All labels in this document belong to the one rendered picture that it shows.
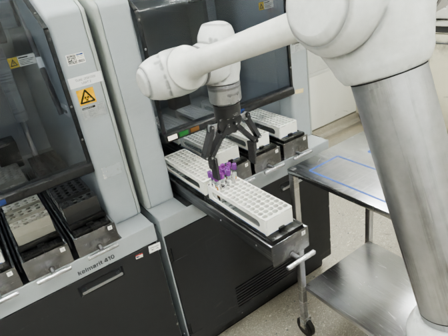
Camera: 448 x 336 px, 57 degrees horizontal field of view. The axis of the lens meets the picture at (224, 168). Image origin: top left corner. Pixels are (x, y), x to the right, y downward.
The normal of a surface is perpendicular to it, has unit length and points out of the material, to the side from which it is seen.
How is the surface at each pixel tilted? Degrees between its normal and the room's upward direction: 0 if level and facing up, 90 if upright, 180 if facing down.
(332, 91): 90
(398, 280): 0
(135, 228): 0
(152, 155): 90
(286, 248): 90
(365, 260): 0
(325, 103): 90
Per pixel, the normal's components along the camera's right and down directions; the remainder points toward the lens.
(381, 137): -0.73, 0.39
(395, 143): -0.52, 0.35
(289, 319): -0.14, -0.88
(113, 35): 0.57, 0.30
